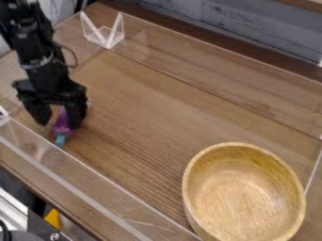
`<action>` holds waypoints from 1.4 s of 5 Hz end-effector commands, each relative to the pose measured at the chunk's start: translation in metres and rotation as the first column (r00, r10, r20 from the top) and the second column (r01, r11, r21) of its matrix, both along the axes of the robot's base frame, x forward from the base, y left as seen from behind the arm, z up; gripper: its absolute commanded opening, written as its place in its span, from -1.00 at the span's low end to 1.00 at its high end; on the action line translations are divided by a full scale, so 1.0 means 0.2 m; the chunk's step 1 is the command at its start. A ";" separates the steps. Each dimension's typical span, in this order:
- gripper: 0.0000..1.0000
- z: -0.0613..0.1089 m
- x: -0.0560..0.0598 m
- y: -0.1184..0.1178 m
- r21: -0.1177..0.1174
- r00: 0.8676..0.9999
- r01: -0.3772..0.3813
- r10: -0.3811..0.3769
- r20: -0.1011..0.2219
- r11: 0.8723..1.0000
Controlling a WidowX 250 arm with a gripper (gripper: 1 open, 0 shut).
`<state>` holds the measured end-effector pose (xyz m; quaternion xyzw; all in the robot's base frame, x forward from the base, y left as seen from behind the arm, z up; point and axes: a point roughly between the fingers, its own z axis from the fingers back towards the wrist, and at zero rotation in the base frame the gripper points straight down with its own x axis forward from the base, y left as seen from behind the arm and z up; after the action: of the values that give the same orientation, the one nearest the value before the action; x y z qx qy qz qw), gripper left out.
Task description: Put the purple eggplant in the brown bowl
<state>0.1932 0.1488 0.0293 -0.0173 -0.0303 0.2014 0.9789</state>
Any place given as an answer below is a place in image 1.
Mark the clear acrylic corner bracket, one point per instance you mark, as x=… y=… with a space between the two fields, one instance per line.
x=107 y=37

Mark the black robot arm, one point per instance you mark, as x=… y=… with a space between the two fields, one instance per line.
x=27 y=31

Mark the purple toy eggplant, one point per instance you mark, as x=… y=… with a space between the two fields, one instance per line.
x=62 y=130

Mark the black device with yellow label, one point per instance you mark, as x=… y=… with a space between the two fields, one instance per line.
x=51 y=227

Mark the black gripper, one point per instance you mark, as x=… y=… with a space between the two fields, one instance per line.
x=47 y=86

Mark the brown wooden bowl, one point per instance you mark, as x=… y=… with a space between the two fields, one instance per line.
x=242 y=194

